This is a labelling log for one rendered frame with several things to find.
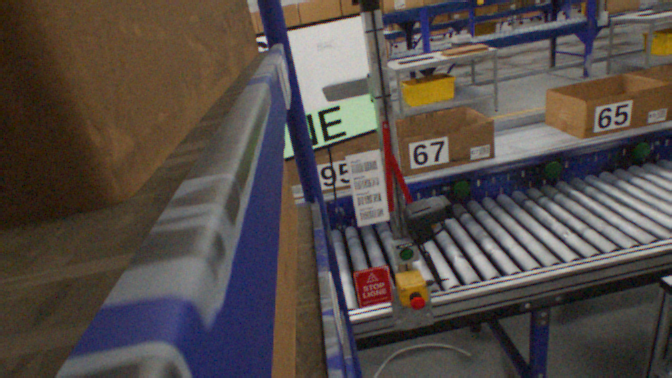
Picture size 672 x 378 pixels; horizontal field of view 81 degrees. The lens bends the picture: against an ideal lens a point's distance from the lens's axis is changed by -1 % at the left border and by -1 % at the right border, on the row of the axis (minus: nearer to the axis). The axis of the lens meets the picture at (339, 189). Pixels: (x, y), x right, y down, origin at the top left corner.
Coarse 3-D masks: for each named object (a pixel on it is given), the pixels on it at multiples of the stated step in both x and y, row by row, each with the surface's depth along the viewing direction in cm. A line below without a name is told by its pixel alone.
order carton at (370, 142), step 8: (368, 136) 188; (376, 136) 188; (344, 144) 188; (352, 144) 189; (360, 144) 189; (368, 144) 189; (376, 144) 190; (400, 144) 161; (320, 152) 188; (336, 152) 189; (344, 152) 159; (352, 152) 160; (360, 152) 160; (400, 152) 162; (320, 160) 159; (328, 160) 160; (336, 160) 160; (344, 160) 160; (400, 160) 163; (328, 192) 166
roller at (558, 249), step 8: (496, 200) 167; (504, 200) 162; (512, 200) 161; (504, 208) 161; (512, 208) 156; (520, 208) 154; (512, 216) 155; (520, 216) 150; (528, 216) 148; (520, 224) 151; (528, 224) 145; (536, 224) 142; (536, 232) 140; (544, 232) 137; (544, 240) 135; (552, 240) 133; (552, 248) 131; (560, 248) 128; (568, 248) 128; (560, 256) 127; (568, 256) 124; (576, 256) 123
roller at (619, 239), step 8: (544, 192) 165; (552, 192) 161; (560, 192) 160; (552, 200) 160; (560, 200) 156; (568, 200) 153; (568, 208) 151; (576, 208) 148; (584, 208) 147; (576, 216) 147; (584, 216) 143; (592, 216) 141; (592, 224) 139; (600, 224) 136; (608, 224) 135; (600, 232) 135; (608, 232) 132; (616, 232) 130; (608, 240) 132; (616, 240) 128; (624, 240) 126; (632, 240) 125; (624, 248) 125
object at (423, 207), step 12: (408, 204) 103; (420, 204) 101; (432, 204) 99; (444, 204) 99; (408, 216) 99; (420, 216) 98; (432, 216) 98; (444, 216) 99; (420, 228) 100; (432, 228) 103; (420, 240) 103
